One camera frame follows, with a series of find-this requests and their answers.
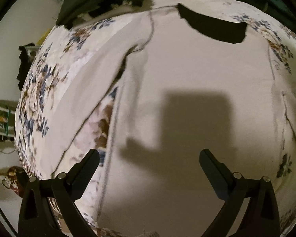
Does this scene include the beige t-shirt with black collar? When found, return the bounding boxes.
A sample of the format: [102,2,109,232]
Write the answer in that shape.
[36,3,296,237]

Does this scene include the red patterned slipper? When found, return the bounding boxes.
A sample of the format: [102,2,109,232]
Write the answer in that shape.
[2,166,29,198]

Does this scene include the green shelf rack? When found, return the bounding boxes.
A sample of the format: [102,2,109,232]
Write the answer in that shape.
[0,101,16,141]

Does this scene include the floral bed sheet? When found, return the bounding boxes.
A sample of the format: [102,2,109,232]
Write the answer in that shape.
[15,0,296,236]

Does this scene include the dark garment hanging off bed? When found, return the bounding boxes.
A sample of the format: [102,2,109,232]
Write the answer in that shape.
[16,43,39,91]

